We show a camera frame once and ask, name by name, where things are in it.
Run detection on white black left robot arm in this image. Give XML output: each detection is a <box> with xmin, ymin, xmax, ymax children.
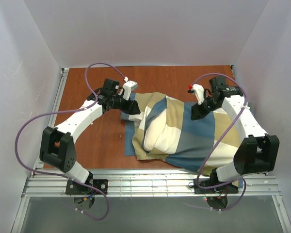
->
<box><xmin>39</xmin><ymin>79</ymin><xmax>140</xmax><ymax>185</ymax></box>

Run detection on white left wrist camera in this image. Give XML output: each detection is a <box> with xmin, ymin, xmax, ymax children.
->
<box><xmin>119</xmin><ymin>76</ymin><xmax>138</xmax><ymax>100</ymax></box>

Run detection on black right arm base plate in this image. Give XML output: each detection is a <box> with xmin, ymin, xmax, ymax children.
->
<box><xmin>189</xmin><ymin>179</ymin><xmax>239</xmax><ymax>195</ymax></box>

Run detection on aluminium front rail frame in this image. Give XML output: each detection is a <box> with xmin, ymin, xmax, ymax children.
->
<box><xmin>22</xmin><ymin>169</ymin><xmax>281</xmax><ymax>197</ymax></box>

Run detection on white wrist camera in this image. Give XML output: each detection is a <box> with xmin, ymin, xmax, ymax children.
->
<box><xmin>188</xmin><ymin>84</ymin><xmax>205</xmax><ymax>105</ymax></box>
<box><xmin>119</xmin><ymin>76</ymin><xmax>138</xmax><ymax>100</ymax></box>

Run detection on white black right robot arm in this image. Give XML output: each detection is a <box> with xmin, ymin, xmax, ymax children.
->
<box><xmin>188</xmin><ymin>73</ymin><xmax>279</xmax><ymax>190</ymax></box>

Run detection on aluminium left side rail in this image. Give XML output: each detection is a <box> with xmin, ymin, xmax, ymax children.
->
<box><xmin>33</xmin><ymin>68</ymin><xmax>69</xmax><ymax>170</ymax></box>

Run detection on blue beige white patchwork pillowcase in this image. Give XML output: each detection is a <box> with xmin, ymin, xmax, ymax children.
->
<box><xmin>121</xmin><ymin>92</ymin><xmax>241</xmax><ymax>175</ymax></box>

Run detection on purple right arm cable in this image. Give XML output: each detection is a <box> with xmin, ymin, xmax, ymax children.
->
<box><xmin>187</xmin><ymin>73</ymin><xmax>251</xmax><ymax>211</ymax></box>

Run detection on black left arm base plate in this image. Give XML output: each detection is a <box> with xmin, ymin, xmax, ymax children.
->
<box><xmin>65</xmin><ymin>179</ymin><xmax>109</xmax><ymax>195</ymax></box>

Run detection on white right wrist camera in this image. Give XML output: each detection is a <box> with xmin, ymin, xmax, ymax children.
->
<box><xmin>188</xmin><ymin>84</ymin><xmax>205</xmax><ymax>105</ymax></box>

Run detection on cream white pillow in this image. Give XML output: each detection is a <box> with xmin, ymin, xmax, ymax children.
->
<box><xmin>144</xmin><ymin>109</ymin><xmax>181</xmax><ymax>154</ymax></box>

